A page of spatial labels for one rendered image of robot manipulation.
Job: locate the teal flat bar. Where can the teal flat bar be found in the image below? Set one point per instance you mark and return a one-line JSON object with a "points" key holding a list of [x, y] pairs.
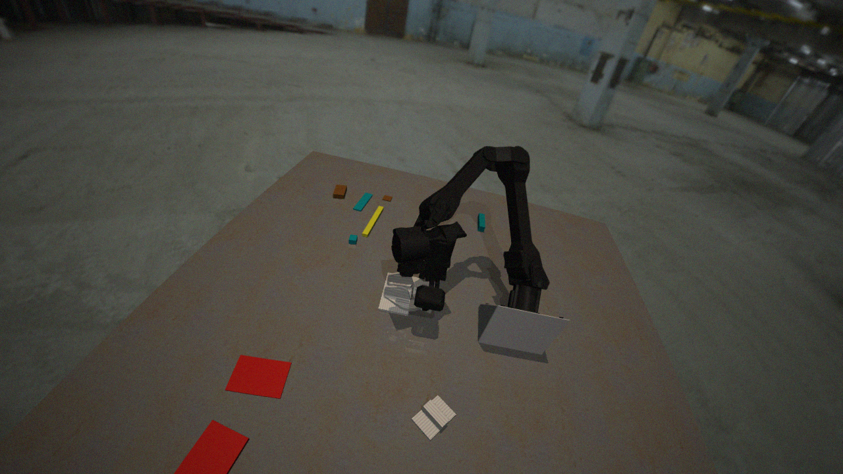
{"points": [[362, 203]]}

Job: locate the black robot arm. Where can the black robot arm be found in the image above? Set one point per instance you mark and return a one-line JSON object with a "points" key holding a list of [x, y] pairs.
{"points": [[410, 246]]}

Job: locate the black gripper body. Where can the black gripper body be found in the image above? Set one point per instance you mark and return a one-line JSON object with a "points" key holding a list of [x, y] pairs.
{"points": [[430, 297]]}

